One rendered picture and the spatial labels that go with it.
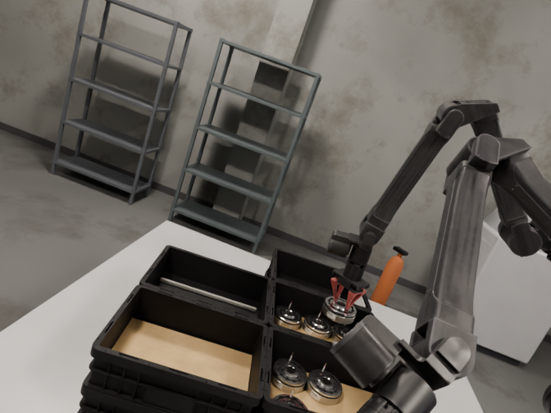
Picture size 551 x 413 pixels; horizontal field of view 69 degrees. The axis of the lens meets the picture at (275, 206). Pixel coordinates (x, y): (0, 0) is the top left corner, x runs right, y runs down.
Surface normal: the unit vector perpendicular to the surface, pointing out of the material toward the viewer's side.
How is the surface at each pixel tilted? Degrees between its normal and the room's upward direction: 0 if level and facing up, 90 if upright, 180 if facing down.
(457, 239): 38
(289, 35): 90
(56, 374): 0
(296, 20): 90
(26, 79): 90
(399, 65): 90
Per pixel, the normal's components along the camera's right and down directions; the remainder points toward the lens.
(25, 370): 0.33, -0.90
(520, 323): -0.15, 0.24
